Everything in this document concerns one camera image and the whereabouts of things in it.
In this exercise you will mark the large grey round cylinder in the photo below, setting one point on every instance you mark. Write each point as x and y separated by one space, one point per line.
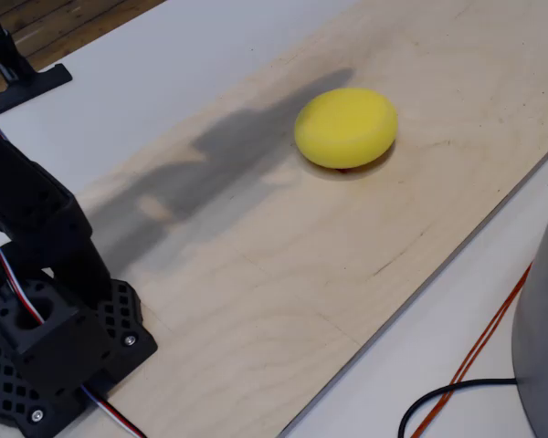
543 319

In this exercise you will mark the black stand foot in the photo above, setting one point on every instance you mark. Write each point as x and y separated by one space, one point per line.
23 86

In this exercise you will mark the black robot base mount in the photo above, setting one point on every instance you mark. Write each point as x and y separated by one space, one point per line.
64 347

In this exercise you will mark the light plywood board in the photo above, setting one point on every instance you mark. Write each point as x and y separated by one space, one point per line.
301 255

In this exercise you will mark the yellow round sponge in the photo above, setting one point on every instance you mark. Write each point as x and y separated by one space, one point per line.
347 125

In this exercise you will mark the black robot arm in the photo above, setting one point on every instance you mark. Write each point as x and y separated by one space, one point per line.
41 205

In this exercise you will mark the red square plate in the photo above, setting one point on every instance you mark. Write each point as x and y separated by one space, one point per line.
343 170

